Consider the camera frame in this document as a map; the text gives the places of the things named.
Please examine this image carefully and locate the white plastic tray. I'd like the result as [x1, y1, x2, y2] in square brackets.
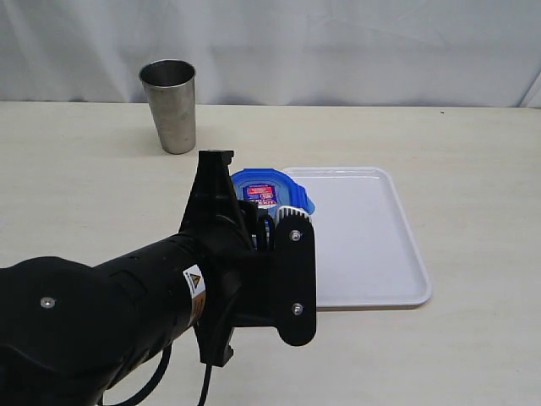
[285, 167, 432, 311]

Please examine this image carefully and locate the blue plastic lid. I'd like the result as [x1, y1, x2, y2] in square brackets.
[232, 168, 315, 216]

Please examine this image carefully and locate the stainless steel cup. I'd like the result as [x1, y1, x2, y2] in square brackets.
[139, 59, 196, 155]

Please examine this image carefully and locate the white backdrop curtain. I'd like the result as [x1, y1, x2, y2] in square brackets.
[1, 1, 540, 108]

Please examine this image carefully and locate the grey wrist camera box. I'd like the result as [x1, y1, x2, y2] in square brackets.
[275, 206, 311, 224]

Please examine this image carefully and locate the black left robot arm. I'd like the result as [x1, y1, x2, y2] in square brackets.
[1, 150, 317, 405]

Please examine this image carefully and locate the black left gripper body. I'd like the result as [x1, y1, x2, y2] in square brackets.
[179, 150, 317, 367]

